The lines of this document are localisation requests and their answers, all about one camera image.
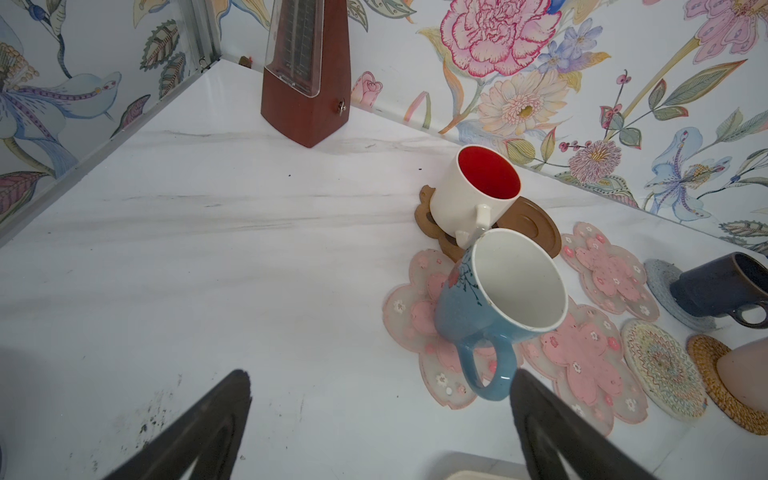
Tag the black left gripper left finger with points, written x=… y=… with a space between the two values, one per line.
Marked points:
x=203 y=443

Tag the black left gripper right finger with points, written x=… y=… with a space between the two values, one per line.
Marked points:
x=552 y=433

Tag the pink flower coaster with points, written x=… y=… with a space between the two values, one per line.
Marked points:
x=583 y=359
x=408 y=316
x=613 y=278

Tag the white embroidered round coaster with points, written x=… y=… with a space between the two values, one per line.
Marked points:
x=664 y=369

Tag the white mug blue handle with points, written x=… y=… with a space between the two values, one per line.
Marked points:
x=505 y=290

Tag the woven rattan round coaster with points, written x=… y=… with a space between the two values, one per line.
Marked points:
x=706 y=351

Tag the grey blue round coaster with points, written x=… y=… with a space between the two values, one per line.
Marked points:
x=660 y=276

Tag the cream mug pink handle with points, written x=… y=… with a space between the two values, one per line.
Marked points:
x=743 y=372

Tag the brown round wooden coaster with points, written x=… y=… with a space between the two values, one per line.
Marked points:
x=529 y=219

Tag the small dark navy mug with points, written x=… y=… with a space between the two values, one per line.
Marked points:
x=733 y=285

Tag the brown paw shaped coaster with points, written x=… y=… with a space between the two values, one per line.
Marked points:
x=429 y=227

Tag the red interior white mug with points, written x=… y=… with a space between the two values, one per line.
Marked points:
x=478 y=187

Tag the beige serving tray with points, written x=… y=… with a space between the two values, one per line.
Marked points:
x=459 y=465

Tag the brown wooden metronome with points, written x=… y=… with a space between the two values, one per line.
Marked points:
x=306 y=93

